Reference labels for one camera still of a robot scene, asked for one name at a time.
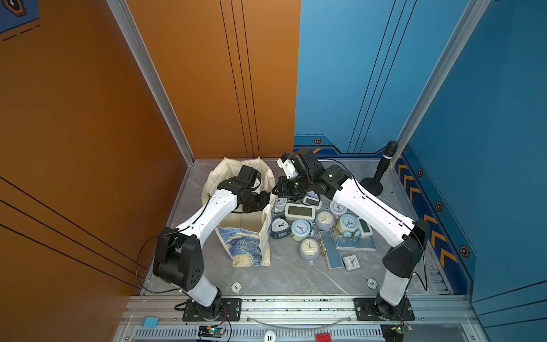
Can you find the red block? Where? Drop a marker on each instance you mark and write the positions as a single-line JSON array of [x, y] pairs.
[[323, 337]]

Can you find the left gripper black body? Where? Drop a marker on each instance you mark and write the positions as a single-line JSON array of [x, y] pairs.
[[256, 202]]

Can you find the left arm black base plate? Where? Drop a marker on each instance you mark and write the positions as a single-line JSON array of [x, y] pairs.
[[224, 308]]

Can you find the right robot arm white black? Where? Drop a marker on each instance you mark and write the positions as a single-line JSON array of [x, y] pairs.
[[406, 237]]

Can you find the white round marker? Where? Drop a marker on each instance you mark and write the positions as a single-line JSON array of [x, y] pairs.
[[371, 283], [236, 287]]

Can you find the white round number tag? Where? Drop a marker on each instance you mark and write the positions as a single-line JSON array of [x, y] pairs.
[[270, 336]]

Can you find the pale blue round clock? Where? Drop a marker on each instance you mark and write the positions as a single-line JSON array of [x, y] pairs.
[[309, 250]]

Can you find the white round alarm clock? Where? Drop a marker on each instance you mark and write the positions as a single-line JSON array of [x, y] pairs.
[[337, 209]]

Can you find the black microphone on stand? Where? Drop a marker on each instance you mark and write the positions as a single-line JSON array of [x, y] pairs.
[[373, 185]]

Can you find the blue cream twin-bell clock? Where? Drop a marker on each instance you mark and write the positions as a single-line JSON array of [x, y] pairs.
[[301, 229]]

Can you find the cream canvas bag starry print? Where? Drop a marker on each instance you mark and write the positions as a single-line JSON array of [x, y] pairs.
[[244, 236]]

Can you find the green circuit board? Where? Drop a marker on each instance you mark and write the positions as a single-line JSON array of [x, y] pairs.
[[211, 333]]

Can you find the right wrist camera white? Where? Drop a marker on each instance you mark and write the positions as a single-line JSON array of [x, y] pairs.
[[287, 165]]

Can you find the dark teal alarm clock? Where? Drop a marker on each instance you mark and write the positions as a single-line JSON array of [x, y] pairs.
[[280, 227]]

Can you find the white round marker right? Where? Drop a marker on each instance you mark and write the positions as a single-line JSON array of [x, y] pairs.
[[371, 283]]

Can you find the white twin-bell alarm clock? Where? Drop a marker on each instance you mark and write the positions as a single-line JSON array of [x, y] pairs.
[[280, 205]]

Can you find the white round marker left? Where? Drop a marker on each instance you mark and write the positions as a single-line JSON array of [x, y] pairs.
[[236, 287]]

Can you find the blue sponge block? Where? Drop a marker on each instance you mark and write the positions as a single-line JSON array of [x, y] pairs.
[[150, 322]]

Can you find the large white digital clock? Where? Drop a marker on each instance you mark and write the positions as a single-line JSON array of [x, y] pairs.
[[294, 211]]

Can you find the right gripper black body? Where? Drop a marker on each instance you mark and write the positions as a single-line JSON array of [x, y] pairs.
[[296, 186]]

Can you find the small white square clock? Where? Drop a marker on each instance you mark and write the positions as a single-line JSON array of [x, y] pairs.
[[351, 263]]

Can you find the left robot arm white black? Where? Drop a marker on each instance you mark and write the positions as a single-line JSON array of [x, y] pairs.
[[178, 256]]

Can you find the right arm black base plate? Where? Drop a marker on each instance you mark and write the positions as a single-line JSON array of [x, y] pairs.
[[377, 309]]

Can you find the small white digital clock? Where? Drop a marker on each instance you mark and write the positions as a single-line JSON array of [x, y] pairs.
[[311, 199]]

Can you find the yellow blue twin-bell clock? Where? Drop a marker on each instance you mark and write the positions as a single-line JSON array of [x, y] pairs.
[[349, 226]]

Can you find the grey blue rectangular mirror clock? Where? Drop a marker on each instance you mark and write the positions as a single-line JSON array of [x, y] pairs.
[[332, 254]]

